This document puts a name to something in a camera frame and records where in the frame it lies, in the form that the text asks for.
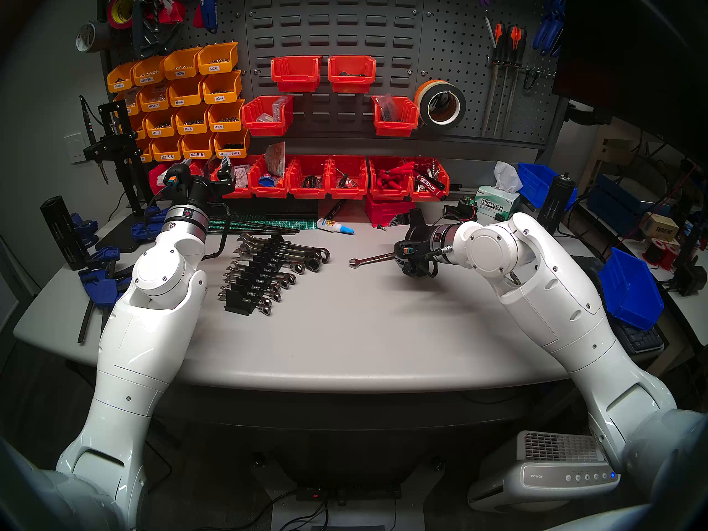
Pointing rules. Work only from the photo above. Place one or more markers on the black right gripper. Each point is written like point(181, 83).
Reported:
point(428, 245)

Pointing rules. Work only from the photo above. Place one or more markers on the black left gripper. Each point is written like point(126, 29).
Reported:
point(198, 191)

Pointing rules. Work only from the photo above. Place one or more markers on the silver combination wrench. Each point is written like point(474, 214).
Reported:
point(368, 260)

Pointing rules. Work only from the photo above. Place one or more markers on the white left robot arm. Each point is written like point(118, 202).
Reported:
point(149, 336)

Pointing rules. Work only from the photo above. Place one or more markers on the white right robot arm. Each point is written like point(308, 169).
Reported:
point(553, 314)

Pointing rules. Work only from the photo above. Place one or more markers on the yellow bin labelled M2.5-5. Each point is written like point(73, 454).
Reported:
point(196, 145)

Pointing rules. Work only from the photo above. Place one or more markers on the clear labelled screw bags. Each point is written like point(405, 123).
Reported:
point(240, 176)

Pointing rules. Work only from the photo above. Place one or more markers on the yellow bin labelled M4-0.7 HEX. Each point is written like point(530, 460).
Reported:
point(231, 144)

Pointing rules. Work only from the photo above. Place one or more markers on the yellow bin labelled M2.5-6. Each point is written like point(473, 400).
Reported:
point(166, 148)

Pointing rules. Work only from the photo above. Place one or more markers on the yellow bin labelled M3-8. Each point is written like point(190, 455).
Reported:
point(191, 119)

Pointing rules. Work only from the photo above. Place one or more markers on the yellow bin labelled M3-6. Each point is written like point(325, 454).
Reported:
point(224, 116)

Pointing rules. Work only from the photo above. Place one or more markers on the blue plastic cap piece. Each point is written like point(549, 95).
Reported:
point(265, 180)

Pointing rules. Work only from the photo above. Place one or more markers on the yellow bin labelled M2.5-8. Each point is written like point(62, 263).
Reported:
point(145, 151)

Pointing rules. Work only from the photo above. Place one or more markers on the yellow bin labelled M3-12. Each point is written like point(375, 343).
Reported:
point(159, 124)

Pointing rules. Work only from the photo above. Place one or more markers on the clear packet of parts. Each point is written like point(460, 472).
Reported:
point(275, 158)

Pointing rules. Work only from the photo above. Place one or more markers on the thin black rod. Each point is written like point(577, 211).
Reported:
point(249, 232)
point(265, 226)

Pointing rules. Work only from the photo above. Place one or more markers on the red hanging storage bin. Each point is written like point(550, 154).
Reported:
point(296, 73)
point(395, 127)
point(352, 73)
point(267, 127)

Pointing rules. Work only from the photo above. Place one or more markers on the white glue bottle blue cap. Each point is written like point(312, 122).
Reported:
point(332, 224)

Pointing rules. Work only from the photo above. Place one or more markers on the black marker pen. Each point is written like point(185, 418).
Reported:
point(334, 209)

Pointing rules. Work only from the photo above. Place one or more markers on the yellow bin labelled M3-16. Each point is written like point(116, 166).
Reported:
point(137, 127)

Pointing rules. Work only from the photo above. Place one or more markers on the blue bar clamp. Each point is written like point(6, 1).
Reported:
point(146, 227)
point(84, 228)
point(105, 254)
point(102, 289)

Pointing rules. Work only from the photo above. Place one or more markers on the yellow bin labelled M4-6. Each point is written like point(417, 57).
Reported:
point(185, 92)

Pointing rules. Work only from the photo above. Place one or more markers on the yellow bin labelled M3-4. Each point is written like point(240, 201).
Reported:
point(221, 87)

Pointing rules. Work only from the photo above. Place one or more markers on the green cutting mat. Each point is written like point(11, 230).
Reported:
point(276, 224)

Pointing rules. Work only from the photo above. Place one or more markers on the clear plastic parts box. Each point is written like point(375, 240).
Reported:
point(271, 110)

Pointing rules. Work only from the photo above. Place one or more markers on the black soldering iron stand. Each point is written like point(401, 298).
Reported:
point(119, 148)

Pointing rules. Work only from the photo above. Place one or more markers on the yellow bin labelled M4X4X6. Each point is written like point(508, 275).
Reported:
point(154, 97)

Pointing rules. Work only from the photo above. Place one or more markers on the Kimtech tissue box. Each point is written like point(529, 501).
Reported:
point(495, 203)

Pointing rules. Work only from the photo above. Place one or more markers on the largest chrome racked wrench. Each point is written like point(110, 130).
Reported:
point(304, 250)

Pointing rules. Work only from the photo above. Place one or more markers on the yellow bin labelled M4X6X6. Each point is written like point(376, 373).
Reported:
point(128, 103)

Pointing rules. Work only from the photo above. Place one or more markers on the chrome racked ratchet wrench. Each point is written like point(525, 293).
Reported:
point(287, 265)
point(275, 296)
point(282, 285)
point(296, 258)
point(279, 275)

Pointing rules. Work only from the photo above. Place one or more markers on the yellow bin labelled M3X6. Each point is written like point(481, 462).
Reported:
point(217, 58)

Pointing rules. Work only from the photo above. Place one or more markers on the yellow bin labelled M3X8 BAD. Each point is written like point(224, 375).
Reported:
point(148, 71)

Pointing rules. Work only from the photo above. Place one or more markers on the yellow bin labelled M3X5X4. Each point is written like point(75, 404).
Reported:
point(120, 77)

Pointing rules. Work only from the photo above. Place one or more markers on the black soldering iron pen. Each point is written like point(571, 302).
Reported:
point(87, 123)

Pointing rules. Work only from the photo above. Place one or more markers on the clear bag black parts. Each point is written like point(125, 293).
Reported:
point(387, 107)

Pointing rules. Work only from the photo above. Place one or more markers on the black wrench holder rack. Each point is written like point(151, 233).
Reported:
point(240, 308)

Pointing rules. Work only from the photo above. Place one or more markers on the blue plastic bin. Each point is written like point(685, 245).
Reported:
point(536, 184)
point(630, 289)

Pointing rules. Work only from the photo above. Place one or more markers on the large orange white tape roll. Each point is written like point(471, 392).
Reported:
point(423, 101)

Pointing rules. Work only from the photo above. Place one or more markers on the black screw clamp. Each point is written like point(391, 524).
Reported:
point(149, 35)

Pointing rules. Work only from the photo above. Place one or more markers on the smallest chrome racked wrench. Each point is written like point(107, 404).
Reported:
point(266, 310)

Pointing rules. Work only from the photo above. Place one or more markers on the black ribbed cylinder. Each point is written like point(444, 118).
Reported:
point(556, 198)
point(63, 231)

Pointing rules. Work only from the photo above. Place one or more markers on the red clamp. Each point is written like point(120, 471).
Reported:
point(172, 10)

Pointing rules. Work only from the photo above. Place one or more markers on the red yellow tape roll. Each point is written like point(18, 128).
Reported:
point(112, 10)

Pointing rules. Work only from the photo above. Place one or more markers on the black carabiner hook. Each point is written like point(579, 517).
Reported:
point(530, 82)

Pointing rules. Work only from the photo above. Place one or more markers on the grey pegboard back panel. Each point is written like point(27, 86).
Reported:
point(442, 37)

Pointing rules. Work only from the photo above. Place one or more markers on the dark blue crate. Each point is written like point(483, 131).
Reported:
point(614, 203)

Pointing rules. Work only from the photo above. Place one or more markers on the black computer keyboard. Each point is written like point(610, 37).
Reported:
point(641, 339)

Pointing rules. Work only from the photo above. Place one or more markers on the small cardboard box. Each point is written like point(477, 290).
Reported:
point(661, 225)

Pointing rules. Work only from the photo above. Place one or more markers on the black power strip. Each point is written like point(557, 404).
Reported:
point(345, 494)

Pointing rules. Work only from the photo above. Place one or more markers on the white Coway air purifier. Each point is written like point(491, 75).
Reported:
point(553, 472)

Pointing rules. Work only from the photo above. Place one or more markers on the black bench device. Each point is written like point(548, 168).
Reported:
point(691, 275)

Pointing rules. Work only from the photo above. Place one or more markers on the black computer monitor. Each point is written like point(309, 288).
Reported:
point(636, 54)

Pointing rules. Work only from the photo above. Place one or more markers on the white wall plate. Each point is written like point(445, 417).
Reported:
point(74, 148)

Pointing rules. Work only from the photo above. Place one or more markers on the grey duct tape roll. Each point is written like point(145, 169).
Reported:
point(88, 36)

